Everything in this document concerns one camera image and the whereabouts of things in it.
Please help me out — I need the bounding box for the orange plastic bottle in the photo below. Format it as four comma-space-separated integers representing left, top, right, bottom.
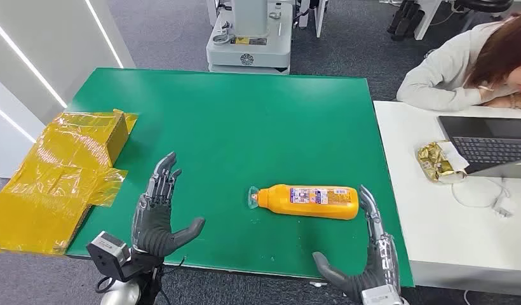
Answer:
248, 184, 360, 221

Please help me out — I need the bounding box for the grey wheeled machine base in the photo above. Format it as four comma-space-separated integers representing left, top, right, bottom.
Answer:
205, 0, 294, 76

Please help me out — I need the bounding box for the person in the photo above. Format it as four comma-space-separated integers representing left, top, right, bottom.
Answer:
396, 10, 521, 114

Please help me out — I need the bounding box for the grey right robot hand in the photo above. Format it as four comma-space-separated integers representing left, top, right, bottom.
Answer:
312, 184, 402, 305

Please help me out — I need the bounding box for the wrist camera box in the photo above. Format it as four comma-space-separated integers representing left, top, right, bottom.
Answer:
361, 284, 405, 305
86, 230, 132, 281

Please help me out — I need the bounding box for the yellow taped cardboard box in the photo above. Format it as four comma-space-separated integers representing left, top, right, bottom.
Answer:
0, 108, 139, 256

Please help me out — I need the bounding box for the white charger adapter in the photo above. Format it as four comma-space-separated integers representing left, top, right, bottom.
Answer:
494, 196, 517, 219

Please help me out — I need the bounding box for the white charger cable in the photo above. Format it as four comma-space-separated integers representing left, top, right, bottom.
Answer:
450, 177, 511, 210

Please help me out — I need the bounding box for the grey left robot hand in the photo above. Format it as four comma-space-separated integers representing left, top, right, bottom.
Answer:
130, 151, 206, 259

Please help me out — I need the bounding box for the gold foil snack wrapper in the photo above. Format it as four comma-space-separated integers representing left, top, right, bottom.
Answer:
416, 140, 471, 184

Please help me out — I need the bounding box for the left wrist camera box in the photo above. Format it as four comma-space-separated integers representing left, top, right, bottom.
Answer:
86, 230, 132, 281

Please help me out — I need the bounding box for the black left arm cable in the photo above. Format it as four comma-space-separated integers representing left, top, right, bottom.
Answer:
95, 255, 186, 305

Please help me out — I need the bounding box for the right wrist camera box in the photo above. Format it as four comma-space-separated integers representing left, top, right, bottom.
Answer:
361, 284, 405, 305

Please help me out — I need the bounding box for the dark grey laptop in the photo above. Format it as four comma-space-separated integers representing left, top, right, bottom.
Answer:
437, 114, 521, 179

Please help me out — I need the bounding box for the white furniture leg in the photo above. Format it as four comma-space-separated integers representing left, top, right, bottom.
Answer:
414, 0, 443, 41

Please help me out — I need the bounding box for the green table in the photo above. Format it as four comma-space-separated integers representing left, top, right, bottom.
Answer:
65, 67, 415, 288

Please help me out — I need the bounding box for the white desk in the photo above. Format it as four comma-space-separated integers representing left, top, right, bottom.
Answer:
373, 100, 521, 297

